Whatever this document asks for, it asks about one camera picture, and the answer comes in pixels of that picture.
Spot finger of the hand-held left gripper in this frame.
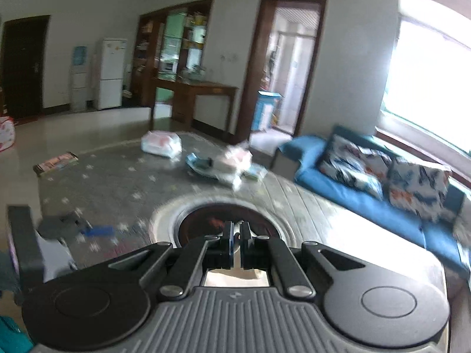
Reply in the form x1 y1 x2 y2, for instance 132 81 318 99
37 211 117 239

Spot cream sweatshirt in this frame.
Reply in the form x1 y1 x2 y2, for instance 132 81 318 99
203 228 273 288

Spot green packet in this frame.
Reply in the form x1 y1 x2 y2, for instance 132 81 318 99
243 164 267 182

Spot dark wooden desk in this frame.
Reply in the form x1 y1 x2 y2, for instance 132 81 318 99
152 77 240 133

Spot light blue cabinet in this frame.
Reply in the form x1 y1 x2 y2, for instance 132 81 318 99
252 91 282 131

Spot large butterfly print pillow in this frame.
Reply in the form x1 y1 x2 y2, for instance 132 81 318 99
388 156 451 223

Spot white refrigerator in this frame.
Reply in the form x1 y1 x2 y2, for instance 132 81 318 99
94 37 127 110

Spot wooden shelf cabinet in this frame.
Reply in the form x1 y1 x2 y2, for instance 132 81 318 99
130 0 215 98

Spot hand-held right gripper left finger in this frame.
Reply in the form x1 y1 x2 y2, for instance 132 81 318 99
107 221 235 300

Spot round built-in table hob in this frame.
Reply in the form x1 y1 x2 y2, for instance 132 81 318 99
149 191 295 251

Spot pink patterned bag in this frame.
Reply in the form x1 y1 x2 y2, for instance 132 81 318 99
0 116 17 153

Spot dark wooden door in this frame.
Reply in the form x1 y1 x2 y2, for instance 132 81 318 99
0 15 51 120

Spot teal packet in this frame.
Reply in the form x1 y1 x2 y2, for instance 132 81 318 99
185 152 221 179

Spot blue corner sofa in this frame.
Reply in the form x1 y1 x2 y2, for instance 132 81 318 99
274 125 471 284

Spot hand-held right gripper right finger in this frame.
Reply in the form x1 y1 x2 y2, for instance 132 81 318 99
240 221 369 299

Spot white water dispenser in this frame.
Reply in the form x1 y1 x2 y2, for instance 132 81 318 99
70 46 91 113

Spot white plastic bag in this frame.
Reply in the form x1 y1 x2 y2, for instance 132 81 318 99
141 130 183 159

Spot window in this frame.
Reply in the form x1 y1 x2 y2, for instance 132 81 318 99
381 0 471 155

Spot brown wooden door frame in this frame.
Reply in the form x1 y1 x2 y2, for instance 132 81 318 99
235 0 327 144

